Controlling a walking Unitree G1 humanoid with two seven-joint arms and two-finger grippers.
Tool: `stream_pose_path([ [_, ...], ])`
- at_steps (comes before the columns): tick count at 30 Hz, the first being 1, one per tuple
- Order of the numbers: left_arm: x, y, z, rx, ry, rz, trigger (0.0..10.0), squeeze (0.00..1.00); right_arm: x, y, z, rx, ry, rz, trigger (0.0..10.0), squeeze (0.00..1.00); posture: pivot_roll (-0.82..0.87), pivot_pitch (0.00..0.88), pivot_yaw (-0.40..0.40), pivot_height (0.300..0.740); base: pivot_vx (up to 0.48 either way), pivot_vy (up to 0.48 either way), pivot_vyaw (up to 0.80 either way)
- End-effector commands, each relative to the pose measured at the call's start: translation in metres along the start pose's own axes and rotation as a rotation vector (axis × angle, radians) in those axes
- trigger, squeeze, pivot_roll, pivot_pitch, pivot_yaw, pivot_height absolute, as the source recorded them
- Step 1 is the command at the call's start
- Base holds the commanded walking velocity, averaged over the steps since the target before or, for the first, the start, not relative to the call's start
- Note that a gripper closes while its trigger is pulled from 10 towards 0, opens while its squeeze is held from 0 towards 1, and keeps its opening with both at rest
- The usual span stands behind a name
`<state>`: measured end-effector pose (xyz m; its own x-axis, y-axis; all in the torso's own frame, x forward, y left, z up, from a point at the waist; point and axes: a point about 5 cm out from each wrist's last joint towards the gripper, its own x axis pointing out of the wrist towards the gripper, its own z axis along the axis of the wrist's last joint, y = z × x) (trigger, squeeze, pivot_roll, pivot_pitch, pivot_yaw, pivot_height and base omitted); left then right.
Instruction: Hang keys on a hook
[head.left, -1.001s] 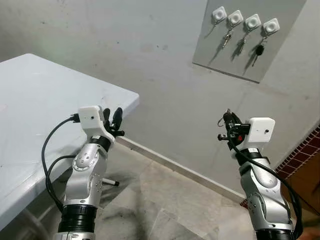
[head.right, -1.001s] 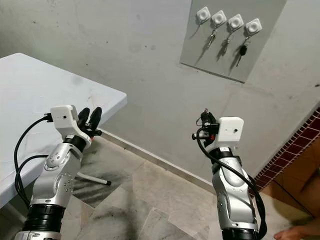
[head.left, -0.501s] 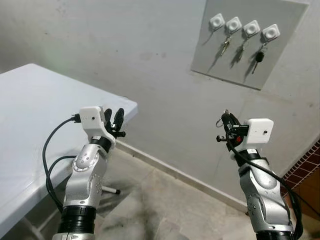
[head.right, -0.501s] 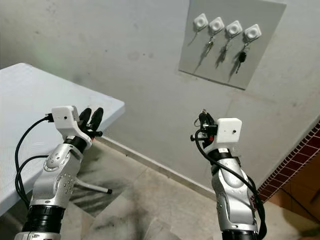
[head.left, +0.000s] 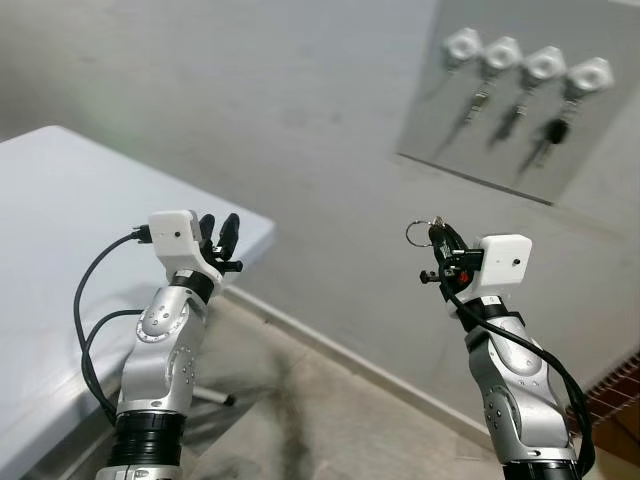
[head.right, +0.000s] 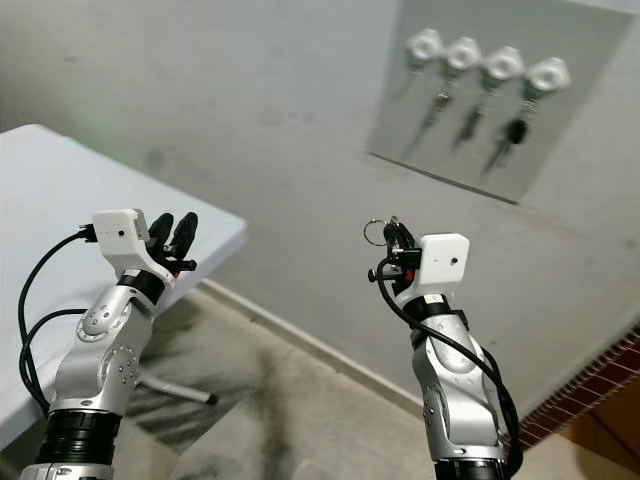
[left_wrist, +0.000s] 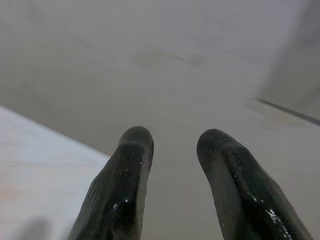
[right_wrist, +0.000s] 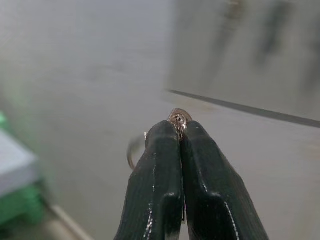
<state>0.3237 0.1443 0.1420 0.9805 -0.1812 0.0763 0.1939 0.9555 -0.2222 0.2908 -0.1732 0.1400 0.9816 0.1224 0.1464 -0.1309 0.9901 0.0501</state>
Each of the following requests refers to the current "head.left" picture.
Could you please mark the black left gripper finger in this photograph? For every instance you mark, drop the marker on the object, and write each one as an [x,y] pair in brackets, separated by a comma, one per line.
[230,233]
[207,230]

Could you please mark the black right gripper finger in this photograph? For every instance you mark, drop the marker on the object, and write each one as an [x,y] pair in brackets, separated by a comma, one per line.
[438,240]
[456,242]

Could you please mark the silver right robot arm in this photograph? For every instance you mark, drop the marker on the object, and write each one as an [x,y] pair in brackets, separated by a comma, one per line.
[515,400]

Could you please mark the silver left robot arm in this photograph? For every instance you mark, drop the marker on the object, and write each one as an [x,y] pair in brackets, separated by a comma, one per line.
[150,370]

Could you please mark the silver hanging key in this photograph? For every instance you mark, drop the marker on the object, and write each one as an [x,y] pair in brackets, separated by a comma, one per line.
[482,98]
[521,103]

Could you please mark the black hanging key fob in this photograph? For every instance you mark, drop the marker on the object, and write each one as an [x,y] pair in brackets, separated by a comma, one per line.
[558,131]

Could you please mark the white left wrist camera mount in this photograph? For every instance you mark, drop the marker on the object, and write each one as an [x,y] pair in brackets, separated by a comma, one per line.
[175,235]

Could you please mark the grey wall key board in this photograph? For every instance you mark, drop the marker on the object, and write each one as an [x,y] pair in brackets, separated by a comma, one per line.
[440,120]

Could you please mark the white metal table frame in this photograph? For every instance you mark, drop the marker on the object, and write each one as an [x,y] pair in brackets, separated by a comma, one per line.
[212,397]

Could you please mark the white plastic wall hook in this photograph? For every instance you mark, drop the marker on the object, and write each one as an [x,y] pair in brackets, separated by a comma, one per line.
[501,53]
[462,45]
[589,74]
[544,63]

